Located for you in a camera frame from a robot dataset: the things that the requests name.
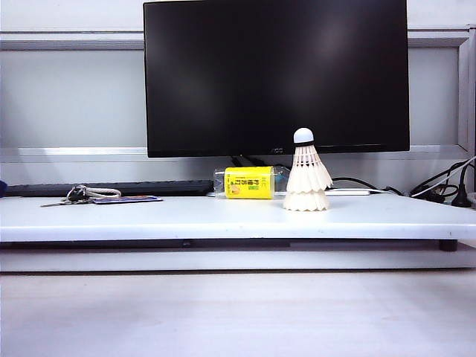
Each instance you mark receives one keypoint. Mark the white desk riser board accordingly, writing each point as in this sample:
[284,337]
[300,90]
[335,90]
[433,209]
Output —
[238,221]

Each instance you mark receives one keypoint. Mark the yellow label plastic bottle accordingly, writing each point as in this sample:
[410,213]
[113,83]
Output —
[245,182]

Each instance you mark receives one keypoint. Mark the white feather shuttlecock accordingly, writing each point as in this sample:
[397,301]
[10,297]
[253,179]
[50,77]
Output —
[308,171]
[305,202]

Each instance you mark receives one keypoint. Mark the black riser foot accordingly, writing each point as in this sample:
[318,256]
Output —
[449,246]

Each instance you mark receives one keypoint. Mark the flat white device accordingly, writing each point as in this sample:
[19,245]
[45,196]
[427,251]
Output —
[349,192]

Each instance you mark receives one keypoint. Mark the metal key bunch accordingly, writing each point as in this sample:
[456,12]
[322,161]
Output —
[75,196]

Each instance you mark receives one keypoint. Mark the grey horizontal wall rail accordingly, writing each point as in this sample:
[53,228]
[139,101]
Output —
[74,41]

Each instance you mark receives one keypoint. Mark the black keyboard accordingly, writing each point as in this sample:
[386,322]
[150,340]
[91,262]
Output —
[111,187]

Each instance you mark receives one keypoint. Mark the black power plug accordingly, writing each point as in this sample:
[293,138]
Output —
[463,197]

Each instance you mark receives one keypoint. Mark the black bar under riser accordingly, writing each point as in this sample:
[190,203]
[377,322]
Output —
[148,244]

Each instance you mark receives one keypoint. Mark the silver horizontal wall rail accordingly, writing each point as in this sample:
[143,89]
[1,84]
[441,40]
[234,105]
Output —
[74,154]

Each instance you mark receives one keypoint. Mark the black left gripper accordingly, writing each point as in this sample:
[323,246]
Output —
[2,188]

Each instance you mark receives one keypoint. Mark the black computer monitor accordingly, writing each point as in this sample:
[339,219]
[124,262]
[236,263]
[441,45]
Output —
[275,74]

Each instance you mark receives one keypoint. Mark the aluminium frame post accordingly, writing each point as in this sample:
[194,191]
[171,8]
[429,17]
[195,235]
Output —
[466,93]

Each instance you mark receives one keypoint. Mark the blue key tag card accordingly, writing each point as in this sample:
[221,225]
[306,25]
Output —
[126,199]

